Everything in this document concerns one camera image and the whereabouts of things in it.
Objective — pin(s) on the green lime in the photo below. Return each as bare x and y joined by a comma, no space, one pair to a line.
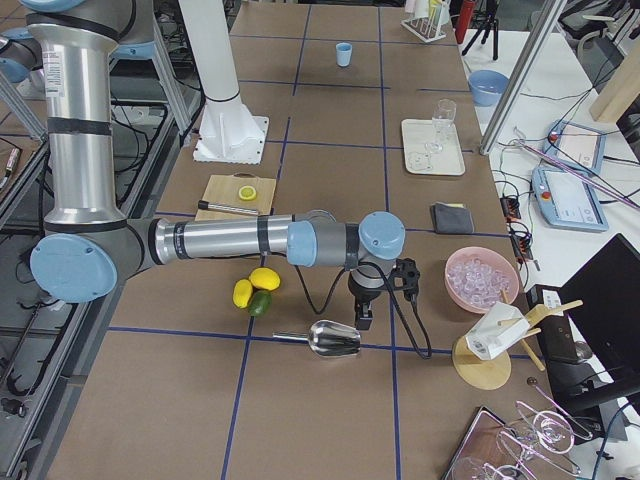
259,303

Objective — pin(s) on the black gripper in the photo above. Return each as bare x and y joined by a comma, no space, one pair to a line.
361,296

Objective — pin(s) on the black monitor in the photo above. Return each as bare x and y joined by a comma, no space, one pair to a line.
608,320

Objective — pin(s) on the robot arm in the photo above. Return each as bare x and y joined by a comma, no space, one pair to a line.
90,246

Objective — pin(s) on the metal ice scoop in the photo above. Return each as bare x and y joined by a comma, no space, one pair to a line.
327,338

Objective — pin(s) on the small light blue cup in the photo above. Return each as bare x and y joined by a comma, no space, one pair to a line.
343,54

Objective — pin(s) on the far blue teach pendant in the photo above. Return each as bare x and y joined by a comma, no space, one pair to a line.
578,146

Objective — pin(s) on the dark grey folded cloth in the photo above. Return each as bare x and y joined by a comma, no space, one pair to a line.
450,219

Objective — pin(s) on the metal handled knife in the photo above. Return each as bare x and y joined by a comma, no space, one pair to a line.
211,206

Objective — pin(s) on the small yellow lemon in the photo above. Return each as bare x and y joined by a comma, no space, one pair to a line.
242,293

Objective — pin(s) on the wooden plank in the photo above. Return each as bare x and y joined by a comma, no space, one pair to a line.
620,91

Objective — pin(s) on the lemon half slice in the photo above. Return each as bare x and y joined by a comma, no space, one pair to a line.
247,193

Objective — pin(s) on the upturned wine glasses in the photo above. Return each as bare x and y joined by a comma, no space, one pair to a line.
535,445

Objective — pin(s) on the long grabber stick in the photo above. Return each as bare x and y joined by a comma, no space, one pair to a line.
611,192

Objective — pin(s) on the blue teach pendant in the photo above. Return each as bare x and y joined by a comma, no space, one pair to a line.
578,146
566,202

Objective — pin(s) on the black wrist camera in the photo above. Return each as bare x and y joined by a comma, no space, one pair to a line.
405,277

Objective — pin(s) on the aluminium frame post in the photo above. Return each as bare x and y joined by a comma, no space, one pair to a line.
533,46

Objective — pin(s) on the clear wine glass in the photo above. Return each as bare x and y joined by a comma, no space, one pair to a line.
442,121

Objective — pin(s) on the wooden cutting board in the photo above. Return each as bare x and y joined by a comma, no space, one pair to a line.
223,189

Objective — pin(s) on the near blue teach pendant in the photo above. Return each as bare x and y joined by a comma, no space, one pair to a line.
566,202

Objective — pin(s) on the large blue bowl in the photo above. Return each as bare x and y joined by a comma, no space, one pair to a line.
487,87

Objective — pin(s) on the large yellow lemon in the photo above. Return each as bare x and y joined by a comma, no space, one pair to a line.
264,278

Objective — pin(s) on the wooden mug tree stand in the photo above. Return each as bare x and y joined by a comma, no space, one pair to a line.
493,374

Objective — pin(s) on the black camera tripod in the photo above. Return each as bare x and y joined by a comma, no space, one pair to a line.
485,21

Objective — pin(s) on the white mug on stand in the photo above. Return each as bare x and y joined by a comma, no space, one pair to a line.
499,329

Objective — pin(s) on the pink bowl with ice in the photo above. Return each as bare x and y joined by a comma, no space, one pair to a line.
477,277

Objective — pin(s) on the white wire cup rack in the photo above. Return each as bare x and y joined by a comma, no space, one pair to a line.
426,19

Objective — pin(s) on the white central robot pedestal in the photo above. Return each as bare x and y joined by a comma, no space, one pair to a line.
228,131

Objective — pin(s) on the cream bear serving tray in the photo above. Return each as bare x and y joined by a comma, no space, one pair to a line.
415,134

